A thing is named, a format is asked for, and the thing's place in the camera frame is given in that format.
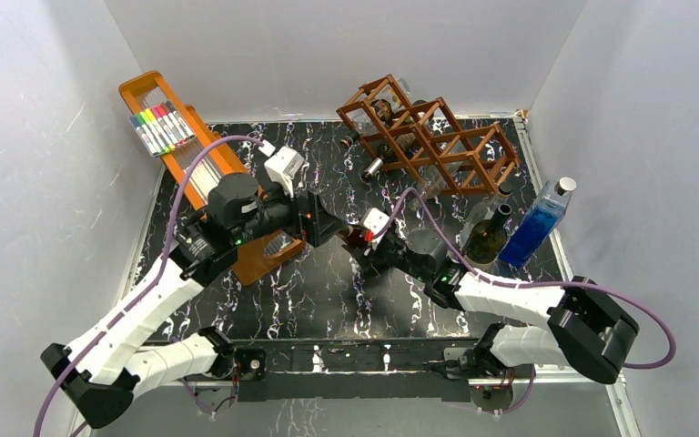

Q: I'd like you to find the black capped bottle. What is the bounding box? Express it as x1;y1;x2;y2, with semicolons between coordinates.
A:
337;76;410;148

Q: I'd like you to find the dark green wine bottle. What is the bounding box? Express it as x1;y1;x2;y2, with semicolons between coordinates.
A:
463;203;512;269

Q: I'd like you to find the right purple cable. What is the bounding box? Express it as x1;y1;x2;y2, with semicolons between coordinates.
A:
370;187;678;417

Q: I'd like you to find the gold capped wine bottle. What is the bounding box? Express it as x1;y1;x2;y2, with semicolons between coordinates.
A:
337;226;368;251

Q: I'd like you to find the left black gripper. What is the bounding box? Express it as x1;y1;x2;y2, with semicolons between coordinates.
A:
233;175;347;247

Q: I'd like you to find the brown wooden wine rack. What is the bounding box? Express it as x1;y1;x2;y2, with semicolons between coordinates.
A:
357;97;521;196

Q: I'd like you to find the blue square glass bottle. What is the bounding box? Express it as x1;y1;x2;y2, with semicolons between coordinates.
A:
499;177;577;268

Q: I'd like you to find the silver capped wine bottle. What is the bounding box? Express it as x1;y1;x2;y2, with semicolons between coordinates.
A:
361;133;417;182

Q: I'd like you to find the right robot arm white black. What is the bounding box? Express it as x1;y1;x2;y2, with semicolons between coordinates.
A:
360;229;639;384

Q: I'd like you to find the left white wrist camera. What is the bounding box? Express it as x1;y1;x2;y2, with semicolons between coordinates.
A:
264;146;305;198

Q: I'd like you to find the clear empty bottle in rack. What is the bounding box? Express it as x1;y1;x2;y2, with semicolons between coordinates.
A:
407;162;461;211

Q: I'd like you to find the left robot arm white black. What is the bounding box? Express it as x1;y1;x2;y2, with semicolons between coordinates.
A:
41;173;348;429

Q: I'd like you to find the pack of coloured markers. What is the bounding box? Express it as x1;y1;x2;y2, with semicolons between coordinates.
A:
128;100;198;158

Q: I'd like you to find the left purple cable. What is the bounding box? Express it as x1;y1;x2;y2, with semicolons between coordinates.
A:
33;135;277;437

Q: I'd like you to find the orange wooden rack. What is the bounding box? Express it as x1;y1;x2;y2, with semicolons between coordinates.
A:
117;70;308;287

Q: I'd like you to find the clear packet with red label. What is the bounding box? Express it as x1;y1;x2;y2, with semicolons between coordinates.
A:
189;159;223;197

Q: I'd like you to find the purple cable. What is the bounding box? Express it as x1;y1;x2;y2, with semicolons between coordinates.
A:
370;187;678;417
33;135;277;437

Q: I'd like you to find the clear glass bottle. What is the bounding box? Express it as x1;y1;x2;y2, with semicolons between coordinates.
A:
460;181;514;246

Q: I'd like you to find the black metal base frame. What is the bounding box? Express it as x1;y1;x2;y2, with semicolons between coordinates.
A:
177;337;516;417

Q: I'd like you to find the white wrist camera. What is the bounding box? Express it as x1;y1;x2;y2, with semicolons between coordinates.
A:
360;208;392;249
264;146;305;198

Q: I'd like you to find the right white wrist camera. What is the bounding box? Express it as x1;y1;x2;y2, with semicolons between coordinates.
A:
360;208;392;249

